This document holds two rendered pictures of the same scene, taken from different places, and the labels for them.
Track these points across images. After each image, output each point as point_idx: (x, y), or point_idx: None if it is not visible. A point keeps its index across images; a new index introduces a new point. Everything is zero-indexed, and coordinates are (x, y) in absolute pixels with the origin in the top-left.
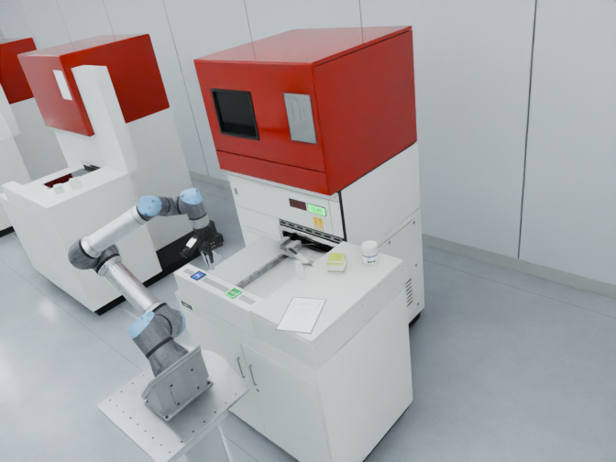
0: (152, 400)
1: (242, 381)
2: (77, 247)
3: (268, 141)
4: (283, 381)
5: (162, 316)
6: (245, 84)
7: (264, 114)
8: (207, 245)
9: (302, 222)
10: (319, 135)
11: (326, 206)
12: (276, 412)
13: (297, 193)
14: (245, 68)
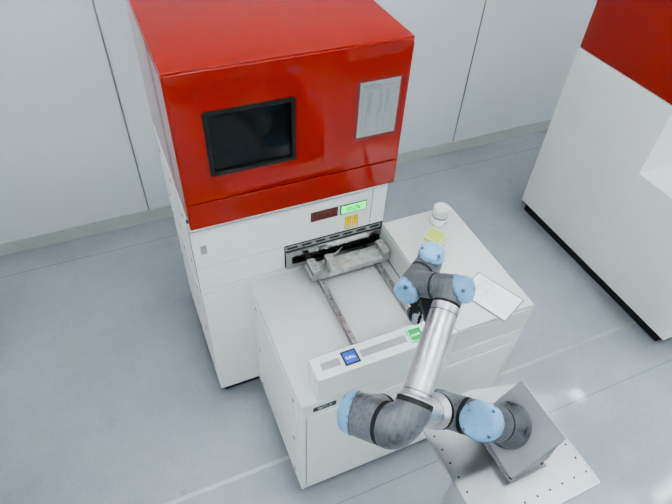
0: (535, 463)
1: (513, 385)
2: (426, 413)
3: (312, 154)
4: (468, 370)
5: (468, 398)
6: (287, 88)
7: (315, 120)
8: None
9: (325, 232)
10: (400, 119)
11: (369, 197)
12: None
13: (327, 202)
14: (294, 64)
